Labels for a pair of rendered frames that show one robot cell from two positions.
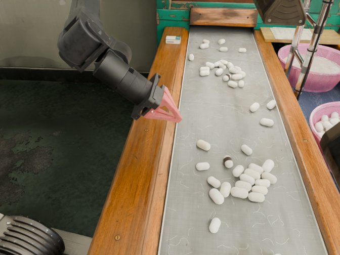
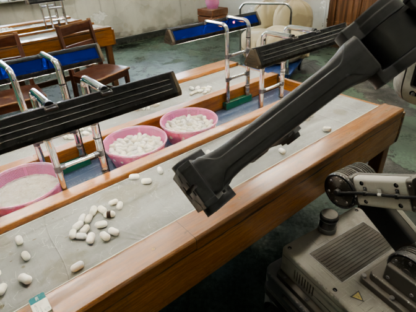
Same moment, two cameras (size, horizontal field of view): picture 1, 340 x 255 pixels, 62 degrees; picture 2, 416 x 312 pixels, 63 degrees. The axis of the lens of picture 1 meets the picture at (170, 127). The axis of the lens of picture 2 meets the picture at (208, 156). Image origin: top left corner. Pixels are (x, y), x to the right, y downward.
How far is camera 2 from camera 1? 136 cm
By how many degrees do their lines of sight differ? 98
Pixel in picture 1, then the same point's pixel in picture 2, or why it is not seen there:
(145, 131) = (241, 197)
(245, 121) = (166, 180)
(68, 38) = not seen: hidden behind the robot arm
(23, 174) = not seen: outside the picture
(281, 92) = (116, 174)
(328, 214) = (211, 134)
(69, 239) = (317, 273)
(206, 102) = (163, 205)
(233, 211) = not seen: hidden behind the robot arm
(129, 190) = (281, 173)
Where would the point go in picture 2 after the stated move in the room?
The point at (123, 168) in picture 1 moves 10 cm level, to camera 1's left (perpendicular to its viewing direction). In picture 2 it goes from (275, 183) to (303, 195)
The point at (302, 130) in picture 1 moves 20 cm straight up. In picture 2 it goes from (158, 153) to (151, 106)
